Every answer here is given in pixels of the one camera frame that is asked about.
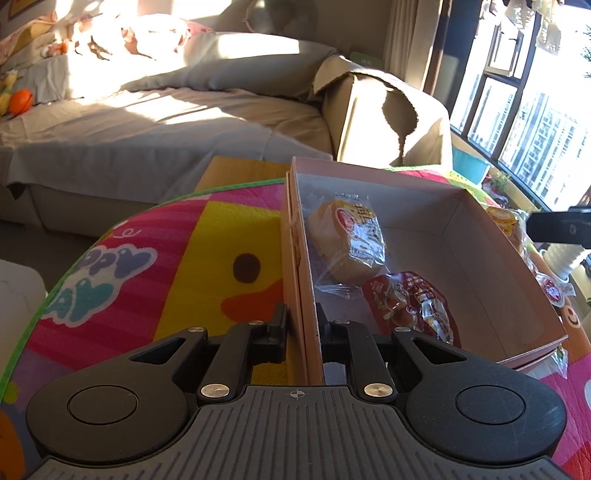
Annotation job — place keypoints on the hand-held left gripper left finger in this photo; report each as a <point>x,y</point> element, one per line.
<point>277,339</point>

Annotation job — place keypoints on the green label box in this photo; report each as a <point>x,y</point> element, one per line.
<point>364,57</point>

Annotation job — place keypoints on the round cake packet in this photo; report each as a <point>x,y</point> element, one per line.
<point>337,240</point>

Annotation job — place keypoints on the dark framed window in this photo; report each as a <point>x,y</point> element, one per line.
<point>515,106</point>

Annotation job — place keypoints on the framed wall picture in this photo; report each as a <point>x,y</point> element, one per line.
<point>11,5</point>

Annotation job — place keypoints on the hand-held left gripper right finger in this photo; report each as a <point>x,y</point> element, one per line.
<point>330,342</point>

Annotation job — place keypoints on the yellow plush toy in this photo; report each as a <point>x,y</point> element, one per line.
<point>5,94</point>

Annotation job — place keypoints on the small green plant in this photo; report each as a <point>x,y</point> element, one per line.
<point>498,181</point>

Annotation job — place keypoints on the orange ball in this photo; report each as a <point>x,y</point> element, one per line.
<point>21,101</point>

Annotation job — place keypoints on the beige curtain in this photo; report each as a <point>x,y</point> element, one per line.
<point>406,37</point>

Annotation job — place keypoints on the white red label packet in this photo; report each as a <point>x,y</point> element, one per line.
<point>551,290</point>

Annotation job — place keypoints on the yellow bread packet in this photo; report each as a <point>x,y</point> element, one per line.
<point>505,226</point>

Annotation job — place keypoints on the brown snack packet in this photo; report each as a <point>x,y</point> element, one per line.
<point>535,263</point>

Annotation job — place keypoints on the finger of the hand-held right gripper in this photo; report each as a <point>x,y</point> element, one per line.
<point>554,227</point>

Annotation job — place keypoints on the white ribbed plant pot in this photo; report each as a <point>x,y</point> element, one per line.
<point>565,258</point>

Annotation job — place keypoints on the grey bed sheet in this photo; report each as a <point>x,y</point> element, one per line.
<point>138,134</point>

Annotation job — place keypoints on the colourful cartoon play mat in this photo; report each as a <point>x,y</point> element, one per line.
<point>207,230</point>

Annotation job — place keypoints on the beige armrest cloth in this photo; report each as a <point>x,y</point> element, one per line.
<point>392,124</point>

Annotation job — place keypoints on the grey pillow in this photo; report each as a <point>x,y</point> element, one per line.
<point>258,64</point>

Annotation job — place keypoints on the wooden board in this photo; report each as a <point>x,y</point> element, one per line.
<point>240,170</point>

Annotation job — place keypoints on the red snack packet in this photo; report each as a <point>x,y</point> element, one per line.
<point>415,304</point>

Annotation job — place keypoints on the patterned blanket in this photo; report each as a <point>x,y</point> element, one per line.
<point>46,39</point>

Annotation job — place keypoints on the pink cardboard box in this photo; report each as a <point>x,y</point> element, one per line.
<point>461,277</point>

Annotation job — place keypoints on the teal plastic basin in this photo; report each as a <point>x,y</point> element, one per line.
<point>468,164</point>

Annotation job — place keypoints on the beige sofa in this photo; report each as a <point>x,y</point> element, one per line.
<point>69,207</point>

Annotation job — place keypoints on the round grey cushion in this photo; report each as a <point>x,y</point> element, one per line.
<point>277,16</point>

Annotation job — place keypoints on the hanging laundry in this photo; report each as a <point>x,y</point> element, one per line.
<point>549,32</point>

